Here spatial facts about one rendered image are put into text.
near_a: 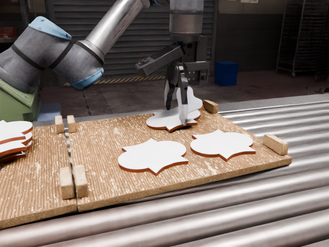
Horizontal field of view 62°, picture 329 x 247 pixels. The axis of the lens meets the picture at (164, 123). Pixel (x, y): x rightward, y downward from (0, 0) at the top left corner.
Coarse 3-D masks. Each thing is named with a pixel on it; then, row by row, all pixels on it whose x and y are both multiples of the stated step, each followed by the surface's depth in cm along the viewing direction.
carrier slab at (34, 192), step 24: (48, 144) 59; (0, 168) 50; (24, 168) 50; (48, 168) 50; (0, 192) 43; (24, 192) 43; (48, 192) 43; (0, 216) 38; (24, 216) 38; (48, 216) 40
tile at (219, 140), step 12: (216, 132) 63; (228, 132) 63; (192, 144) 57; (204, 144) 57; (216, 144) 57; (228, 144) 57; (240, 144) 57; (252, 144) 58; (204, 156) 54; (216, 156) 54; (228, 156) 52
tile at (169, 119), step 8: (160, 112) 74; (168, 112) 74; (176, 112) 73; (192, 112) 72; (152, 120) 70; (160, 120) 69; (168, 120) 69; (176, 120) 68; (192, 120) 67; (152, 128) 67; (160, 128) 66; (168, 128) 65; (176, 128) 66
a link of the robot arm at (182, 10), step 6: (168, 0) 64; (174, 0) 59; (180, 0) 58; (186, 0) 57; (192, 0) 57; (198, 0) 58; (174, 6) 59; (180, 6) 58; (186, 6) 58; (192, 6) 58; (198, 6) 59; (174, 12) 59; (180, 12) 59; (186, 12) 58; (192, 12) 58; (198, 12) 59
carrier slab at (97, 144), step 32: (96, 128) 68; (128, 128) 68; (192, 128) 68; (224, 128) 68; (96, 160) 53; (192, 160) 53; (256, 160) 53; (288, 160) 54; (96, 192) 43; (128, 192) 43; (160, 192) 45
